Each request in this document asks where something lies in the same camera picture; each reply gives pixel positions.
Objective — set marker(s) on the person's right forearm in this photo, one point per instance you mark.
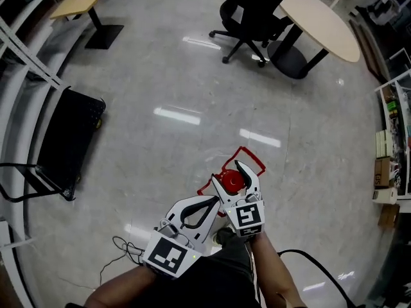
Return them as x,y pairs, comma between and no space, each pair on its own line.
273,268

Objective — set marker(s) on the black platform trolley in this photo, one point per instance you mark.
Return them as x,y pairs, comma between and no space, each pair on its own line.
70,136

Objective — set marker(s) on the clear jar with red lid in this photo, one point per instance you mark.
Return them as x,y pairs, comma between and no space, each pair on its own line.
232,181

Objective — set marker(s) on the round beige table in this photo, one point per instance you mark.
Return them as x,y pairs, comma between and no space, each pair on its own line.
324,24

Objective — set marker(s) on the person's shoe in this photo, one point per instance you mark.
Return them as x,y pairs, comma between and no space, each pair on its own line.
224,235

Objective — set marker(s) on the white rack with goods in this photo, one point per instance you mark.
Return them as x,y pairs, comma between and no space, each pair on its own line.
401,85

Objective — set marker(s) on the black office chair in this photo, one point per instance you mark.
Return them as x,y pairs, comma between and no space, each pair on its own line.
250,8

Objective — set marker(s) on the stack of pale boxes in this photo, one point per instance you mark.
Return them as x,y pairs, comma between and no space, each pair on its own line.
383,143

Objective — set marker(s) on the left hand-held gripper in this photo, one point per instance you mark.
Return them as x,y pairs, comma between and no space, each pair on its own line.
167,255

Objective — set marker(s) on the green bottles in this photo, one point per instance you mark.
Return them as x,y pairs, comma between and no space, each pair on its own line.
391,106

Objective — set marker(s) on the person's dark clothing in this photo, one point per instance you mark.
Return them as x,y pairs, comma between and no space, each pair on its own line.
218,284

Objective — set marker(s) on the person's left forearm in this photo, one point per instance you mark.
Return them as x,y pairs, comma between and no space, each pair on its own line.
122,287

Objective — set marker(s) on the white metal shelving rack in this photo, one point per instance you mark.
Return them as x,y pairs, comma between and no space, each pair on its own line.
48,43
13,133

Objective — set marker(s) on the low wooden platform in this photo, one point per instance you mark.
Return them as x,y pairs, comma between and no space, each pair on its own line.
369,50

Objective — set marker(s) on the flat brown cardboard box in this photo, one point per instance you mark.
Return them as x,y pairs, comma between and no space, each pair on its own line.
388,215

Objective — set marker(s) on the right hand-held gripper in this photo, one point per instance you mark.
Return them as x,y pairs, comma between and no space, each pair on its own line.
247,215

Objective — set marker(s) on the white carton box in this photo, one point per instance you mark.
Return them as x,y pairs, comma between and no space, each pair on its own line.
383,196

